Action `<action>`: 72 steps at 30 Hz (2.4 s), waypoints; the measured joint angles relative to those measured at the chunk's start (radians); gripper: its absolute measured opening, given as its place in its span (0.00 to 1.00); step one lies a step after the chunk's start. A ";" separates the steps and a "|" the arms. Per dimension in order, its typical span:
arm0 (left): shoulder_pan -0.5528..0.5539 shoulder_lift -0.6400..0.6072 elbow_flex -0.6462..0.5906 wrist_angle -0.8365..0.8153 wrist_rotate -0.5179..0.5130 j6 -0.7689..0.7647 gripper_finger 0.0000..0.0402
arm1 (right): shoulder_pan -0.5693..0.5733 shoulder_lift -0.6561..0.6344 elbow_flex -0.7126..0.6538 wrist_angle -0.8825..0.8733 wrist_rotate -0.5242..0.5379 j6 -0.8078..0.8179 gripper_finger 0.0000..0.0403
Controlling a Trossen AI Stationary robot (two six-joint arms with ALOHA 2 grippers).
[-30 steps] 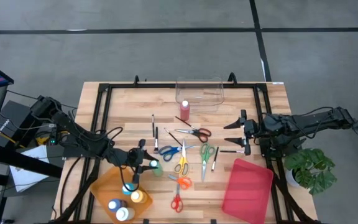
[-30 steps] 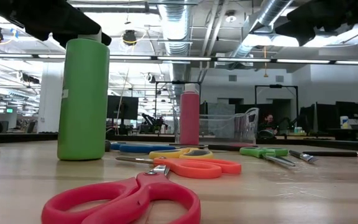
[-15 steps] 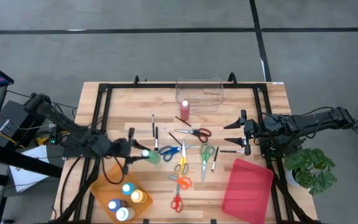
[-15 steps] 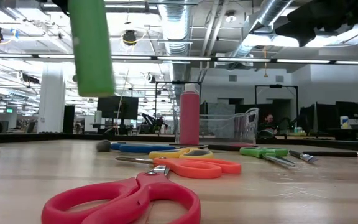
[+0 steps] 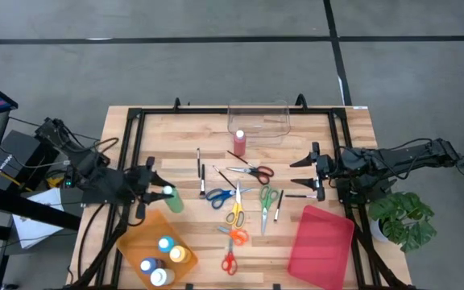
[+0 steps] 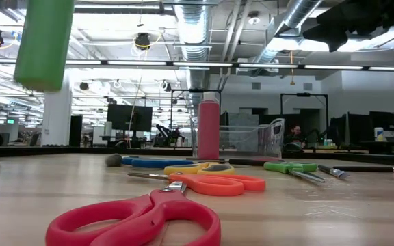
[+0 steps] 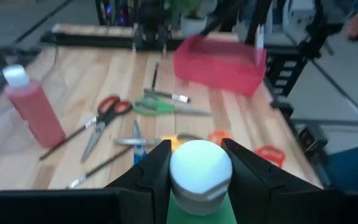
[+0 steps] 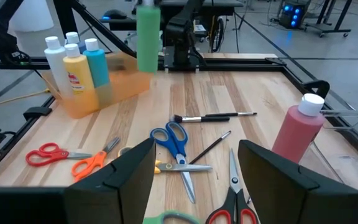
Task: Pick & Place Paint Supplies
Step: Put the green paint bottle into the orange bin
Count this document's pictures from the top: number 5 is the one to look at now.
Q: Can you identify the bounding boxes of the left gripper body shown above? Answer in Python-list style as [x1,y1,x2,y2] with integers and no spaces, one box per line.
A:
[129,156,155,221]

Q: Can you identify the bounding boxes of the blue scissors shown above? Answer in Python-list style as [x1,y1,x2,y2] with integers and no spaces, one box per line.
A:
[205,187,253,209]

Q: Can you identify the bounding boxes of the green scissors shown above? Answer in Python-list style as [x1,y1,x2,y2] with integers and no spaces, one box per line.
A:
[259,184,280,235]

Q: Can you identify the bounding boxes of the white paint bottle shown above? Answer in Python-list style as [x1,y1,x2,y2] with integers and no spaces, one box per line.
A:
[150,267,176,287]

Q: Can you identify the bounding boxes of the green paint bottle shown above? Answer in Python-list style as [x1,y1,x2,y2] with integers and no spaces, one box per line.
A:
[162,184,185,213]

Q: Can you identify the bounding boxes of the yellow grey scissors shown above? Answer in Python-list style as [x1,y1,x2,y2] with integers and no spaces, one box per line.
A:
[226,180,246,230]

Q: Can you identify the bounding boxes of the orange small scissors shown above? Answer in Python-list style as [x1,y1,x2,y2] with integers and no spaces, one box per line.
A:
[217,225,250,247]

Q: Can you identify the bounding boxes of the white paper sheet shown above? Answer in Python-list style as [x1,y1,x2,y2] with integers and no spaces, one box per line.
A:
[12,187,66,250]

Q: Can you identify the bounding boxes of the clear plastic bin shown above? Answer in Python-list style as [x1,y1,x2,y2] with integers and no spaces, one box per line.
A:
[226,99,292,139]

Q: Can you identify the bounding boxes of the red plastic bin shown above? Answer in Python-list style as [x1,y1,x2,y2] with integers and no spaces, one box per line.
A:
[287,204,355,290]

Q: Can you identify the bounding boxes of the red paint bottle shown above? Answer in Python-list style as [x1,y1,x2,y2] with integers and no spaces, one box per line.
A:
[233,129,247,157]

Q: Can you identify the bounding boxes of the yellow paint bottle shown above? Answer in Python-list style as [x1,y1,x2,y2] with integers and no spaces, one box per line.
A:
[169,244,193,264]

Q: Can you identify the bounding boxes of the red small scissors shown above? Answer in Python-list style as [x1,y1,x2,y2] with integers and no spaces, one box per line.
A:
[221,237,238,276]

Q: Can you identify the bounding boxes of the black box white print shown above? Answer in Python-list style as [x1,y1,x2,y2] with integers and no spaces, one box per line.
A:
[0,129,42,190]

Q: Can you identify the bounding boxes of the black red scissors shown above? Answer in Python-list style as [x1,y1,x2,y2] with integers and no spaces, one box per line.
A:
[226,164,276,185]

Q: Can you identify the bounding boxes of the blue paint bottle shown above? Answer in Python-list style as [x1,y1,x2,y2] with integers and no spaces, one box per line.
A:
[139,257,164,276]

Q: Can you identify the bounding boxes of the black aluminium table frame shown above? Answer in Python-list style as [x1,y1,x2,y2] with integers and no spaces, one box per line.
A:
[66,93,414,290]

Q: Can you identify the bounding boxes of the white plant pot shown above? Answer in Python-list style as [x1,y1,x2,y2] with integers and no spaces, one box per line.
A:
[368,218,390,243]

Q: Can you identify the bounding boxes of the green leafy plant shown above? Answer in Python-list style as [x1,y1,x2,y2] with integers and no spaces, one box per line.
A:
[367,192,437,254]

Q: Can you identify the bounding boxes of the teal paint bottle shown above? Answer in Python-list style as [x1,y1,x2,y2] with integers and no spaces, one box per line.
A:
[158,235,176,254]

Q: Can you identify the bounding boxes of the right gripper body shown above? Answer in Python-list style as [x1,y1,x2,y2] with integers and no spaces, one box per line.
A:
[311,141,337,202]

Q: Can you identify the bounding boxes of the orange plastic bin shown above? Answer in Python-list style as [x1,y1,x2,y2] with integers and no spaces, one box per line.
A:
[115,209,199,290]

